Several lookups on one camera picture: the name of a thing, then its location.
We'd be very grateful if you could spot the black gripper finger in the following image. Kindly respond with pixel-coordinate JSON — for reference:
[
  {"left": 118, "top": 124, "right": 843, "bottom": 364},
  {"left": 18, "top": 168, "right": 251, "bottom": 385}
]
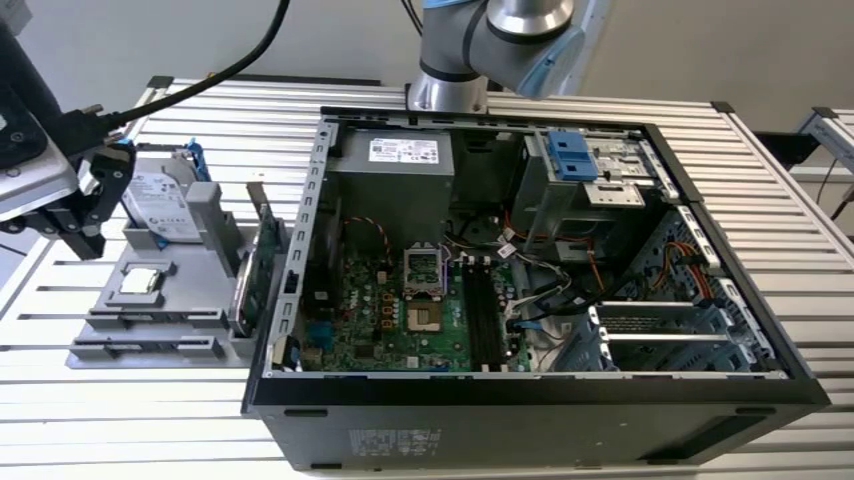
[
  {"left": 37, "top": 203, "right": 90, "bottom": 237},
  {"left": 63, "top": 144, "right": 135, "bottom": 261}
]

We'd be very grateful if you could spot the RAM stick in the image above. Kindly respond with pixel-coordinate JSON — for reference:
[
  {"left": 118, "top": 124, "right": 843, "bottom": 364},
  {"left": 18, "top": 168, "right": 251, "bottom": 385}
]
[
  {"left": 78, "top": 339, "right": 217, "bottom": 351},
  {"left": 93, "top": 309, "right": 226, "bottom": 321}
]

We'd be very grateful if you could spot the hard disk in blue carrier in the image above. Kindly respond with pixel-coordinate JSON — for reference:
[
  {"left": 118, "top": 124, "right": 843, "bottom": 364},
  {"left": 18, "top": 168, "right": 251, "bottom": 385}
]
[{"left": 110, "top": 139, "right": 214, "bottom": 249}]

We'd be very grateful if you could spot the silver CPU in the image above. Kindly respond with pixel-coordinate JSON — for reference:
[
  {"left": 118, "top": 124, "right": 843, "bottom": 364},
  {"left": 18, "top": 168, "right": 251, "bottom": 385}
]
[{"left": 118, "top": 268, "right": 166, "bottom": 294}]

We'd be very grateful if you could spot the grey parts rack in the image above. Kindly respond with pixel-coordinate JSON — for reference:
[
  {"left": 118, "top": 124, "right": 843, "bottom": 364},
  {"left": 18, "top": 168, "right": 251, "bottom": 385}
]
[{"left": 65, "top": 182, "right": 295, "bottom": 370}]

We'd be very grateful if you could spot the green graphics card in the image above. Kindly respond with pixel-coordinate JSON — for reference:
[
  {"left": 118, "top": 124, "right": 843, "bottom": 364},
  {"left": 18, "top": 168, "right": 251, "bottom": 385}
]
[{"left": 230, "top": 182, "right": 289, "bottom": 336}]

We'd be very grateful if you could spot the grey power supply unit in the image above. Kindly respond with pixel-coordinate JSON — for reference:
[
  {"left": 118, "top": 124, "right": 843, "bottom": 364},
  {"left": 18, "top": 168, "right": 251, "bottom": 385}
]
[{"left": 326, "top": 127, "right": 457, "bottom": 251}]

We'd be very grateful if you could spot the metal socket cover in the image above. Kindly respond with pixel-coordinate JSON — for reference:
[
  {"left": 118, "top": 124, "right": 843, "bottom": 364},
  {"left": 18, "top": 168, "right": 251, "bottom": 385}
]
[{"left": 403, "top": 242, "right": 446, "bottom": 300}]

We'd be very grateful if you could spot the green motherboard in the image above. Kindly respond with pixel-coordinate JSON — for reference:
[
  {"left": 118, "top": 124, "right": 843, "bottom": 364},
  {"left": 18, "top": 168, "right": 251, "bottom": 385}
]
[{"left": 299, "top": 214, "right": 536, "bottom": 374}]

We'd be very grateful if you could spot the CPU socket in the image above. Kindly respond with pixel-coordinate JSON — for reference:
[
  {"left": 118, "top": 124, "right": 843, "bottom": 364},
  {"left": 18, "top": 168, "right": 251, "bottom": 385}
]
[{"left": 406, "top": 298, "right": 446, "bottom": 334}]

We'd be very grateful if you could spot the blue plastic drive latch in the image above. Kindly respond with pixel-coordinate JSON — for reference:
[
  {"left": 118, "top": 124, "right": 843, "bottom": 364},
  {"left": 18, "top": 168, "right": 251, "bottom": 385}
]
[{"left": 545, "top": 130, "right": 597, "bottom": 182}]

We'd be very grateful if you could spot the black PC case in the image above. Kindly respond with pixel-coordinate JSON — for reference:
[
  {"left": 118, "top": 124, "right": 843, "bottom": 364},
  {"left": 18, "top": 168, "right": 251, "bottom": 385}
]
[{"left": 239, "top": 105, "right": 833, "bottom": 471}]

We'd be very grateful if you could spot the metal disk bay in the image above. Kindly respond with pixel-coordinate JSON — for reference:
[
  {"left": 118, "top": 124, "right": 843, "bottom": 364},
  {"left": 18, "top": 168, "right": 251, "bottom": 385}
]
[{"left": 590, "top": 299, "right": 769, "bottom": 374}]

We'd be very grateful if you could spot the black box behind table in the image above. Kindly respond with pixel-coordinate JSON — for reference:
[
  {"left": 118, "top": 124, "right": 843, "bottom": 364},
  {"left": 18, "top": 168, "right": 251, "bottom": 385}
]
[{"left": 753, "top": 130, "right": 821, "bottom": 166}]

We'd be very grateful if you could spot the light grey wrist camera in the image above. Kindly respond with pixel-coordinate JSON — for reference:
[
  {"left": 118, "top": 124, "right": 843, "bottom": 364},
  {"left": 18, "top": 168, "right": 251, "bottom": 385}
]
[{"left": 0, "top": 134, "right": 83, "bottom": 222}]

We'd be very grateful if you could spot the thick black camera cable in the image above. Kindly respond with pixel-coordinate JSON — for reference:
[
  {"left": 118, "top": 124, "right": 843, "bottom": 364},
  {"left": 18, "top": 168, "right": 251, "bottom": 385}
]
[{"left": 59, "top": 0, "right": 294, "bottom": 136}]

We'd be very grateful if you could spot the twisted orange black wire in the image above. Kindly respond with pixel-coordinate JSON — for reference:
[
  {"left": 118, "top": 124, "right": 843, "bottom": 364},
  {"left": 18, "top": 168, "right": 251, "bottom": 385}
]
[{"left": 343, "top": 215, "right": 397, "bottom": 266}]

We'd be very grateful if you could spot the black cable bundle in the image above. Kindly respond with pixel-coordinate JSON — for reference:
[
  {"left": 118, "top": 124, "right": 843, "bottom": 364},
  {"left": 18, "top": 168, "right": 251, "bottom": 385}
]
[{"left": 524, "top": 272, "right": 646, "bottom": 321}]

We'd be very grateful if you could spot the thin orange wire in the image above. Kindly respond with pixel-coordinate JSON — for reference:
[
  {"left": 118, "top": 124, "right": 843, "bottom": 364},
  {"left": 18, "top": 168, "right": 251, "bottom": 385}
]
[{"left": 585, "top": 239, "right": 608, "bottom": 292}]

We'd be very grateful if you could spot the red yellow wire bundle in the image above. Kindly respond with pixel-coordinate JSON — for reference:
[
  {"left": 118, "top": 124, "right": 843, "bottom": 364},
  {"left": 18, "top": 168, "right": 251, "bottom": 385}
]
[{"left": 657, "top": 241, "right": 717, "bottom": 304}]

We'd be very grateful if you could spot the aluminium frame table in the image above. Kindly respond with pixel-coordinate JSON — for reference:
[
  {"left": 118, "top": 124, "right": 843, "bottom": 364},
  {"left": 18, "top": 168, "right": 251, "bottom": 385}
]
[{"left": 797, "top": 106, "right": 854, "bottom": 174}]

